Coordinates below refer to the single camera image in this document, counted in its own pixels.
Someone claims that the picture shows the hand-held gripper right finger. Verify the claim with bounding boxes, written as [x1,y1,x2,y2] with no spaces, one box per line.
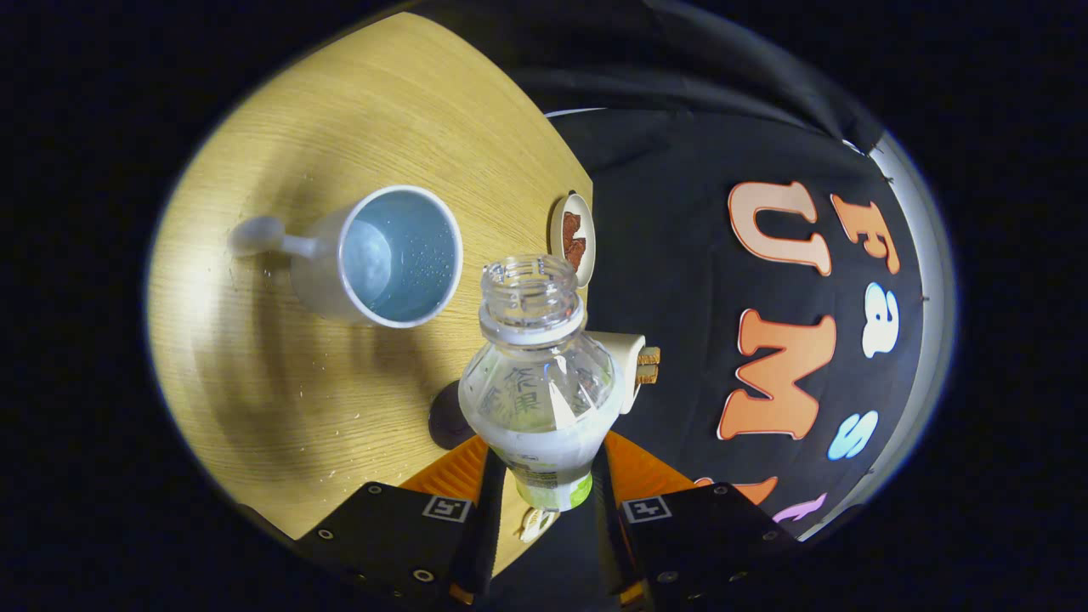
[592,429,800,609]

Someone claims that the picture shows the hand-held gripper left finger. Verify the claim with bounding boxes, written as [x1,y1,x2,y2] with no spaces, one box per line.
[297,435,508,609]

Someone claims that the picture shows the white cup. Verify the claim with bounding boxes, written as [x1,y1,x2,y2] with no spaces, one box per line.
[228,185,465,330]

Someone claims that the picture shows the white toaster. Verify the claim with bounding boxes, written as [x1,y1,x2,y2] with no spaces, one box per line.
[586,331,647,416]

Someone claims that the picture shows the clear plastic juice bottle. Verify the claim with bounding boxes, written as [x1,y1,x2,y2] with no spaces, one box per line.
[458,253,626,513]

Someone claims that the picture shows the wooden table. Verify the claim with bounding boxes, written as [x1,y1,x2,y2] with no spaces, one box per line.
[146,11,594,579]

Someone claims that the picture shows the small white round plate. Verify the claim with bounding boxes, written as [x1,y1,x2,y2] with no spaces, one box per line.
[549,193,597,287]

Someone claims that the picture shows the white divided bean dish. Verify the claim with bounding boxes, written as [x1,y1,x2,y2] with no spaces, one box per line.
[518,507,559,543]

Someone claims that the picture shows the dark brown round coaster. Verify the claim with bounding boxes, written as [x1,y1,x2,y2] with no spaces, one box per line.
[428,380,477,451]

